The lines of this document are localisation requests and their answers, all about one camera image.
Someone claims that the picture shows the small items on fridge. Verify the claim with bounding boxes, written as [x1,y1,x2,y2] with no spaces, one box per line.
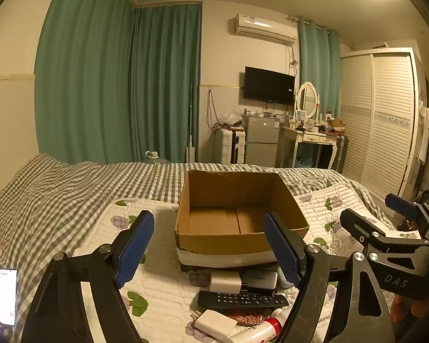
[246,108,284,118]

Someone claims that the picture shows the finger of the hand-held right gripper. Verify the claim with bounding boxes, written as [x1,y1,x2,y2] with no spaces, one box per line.
[339,208,392,254]
[385,193,429,229]

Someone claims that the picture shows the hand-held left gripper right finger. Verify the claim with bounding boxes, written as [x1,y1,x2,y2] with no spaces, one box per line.
[264,212,396,343]

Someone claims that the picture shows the white rounded charger block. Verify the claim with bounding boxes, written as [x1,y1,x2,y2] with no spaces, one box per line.
[209,270,242,294]

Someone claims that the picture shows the white flat mop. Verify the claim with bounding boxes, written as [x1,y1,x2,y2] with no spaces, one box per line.
[185,83,197,163]

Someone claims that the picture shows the black remote control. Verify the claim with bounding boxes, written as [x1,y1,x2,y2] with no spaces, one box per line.
[197,290,290,310]

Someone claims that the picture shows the wide green curtain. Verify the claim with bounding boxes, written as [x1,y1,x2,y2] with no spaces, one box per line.
[129,3,203,165]
[34,0,140,165]

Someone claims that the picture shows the lit smartphone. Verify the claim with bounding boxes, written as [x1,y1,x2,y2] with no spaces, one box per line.
[0,268,18,326]

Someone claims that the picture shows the blue basket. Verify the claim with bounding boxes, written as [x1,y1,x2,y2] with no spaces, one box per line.
[295,153,317,168]

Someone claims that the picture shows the white louvred wardrobe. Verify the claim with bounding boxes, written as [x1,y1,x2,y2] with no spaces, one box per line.
[338,47,426,201]

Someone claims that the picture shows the white oval mirror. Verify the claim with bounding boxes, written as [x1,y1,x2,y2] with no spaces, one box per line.
[296,81,318,119]

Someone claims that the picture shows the clear plastic bag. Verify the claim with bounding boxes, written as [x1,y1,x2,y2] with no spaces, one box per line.
[223,113,243,128]

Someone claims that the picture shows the dark suitcase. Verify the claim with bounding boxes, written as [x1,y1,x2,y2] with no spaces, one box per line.
[331,134,349,172]

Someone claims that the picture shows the narrow green curtain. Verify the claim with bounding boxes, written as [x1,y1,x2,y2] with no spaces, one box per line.
[297,18,341,118]

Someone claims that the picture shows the white floral quilt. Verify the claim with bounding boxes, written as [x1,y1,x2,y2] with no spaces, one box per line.
[71,182,415,343]

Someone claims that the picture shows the grey power bank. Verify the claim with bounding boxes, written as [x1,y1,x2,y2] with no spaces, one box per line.
[240,270,279,291]

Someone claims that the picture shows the white dressing table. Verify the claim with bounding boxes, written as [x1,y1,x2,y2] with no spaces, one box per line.
[279,125,338,170]

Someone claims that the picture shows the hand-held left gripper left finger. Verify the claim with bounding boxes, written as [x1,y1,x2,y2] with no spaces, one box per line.
[19,210,155,343]

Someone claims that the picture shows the white ribbed suitcase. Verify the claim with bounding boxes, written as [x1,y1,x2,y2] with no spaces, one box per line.
[221,129,246,165]

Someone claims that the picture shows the brown cardboard box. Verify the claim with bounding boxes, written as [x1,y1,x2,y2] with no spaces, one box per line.
[174,169,310,268]

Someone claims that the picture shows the person's right hand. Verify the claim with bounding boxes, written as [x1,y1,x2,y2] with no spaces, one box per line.
[391,295,429,327]

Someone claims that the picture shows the black wall television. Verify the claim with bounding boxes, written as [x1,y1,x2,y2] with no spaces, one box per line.
[244,66,296,105]

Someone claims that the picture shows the hanging wall cables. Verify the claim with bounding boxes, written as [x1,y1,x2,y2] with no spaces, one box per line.
[206,89,219,129]

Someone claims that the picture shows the silver small fridge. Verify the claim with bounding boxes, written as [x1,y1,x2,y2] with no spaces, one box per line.
[244,114,281,167]

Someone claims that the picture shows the white plug adapter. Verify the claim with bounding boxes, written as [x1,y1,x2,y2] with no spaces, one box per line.
[190,310,238,340]

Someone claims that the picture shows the dressing table clutter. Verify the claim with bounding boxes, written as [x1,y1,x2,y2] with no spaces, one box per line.
[284,111,345,134]

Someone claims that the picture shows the red patterned case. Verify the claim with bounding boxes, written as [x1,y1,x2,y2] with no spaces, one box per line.
[226,311,272,326]

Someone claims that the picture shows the white tube with red cap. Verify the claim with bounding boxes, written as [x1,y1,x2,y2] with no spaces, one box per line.
[226,307,294,343]

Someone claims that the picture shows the white air conditioner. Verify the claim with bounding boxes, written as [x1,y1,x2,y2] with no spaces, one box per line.
[232,13,297,46]

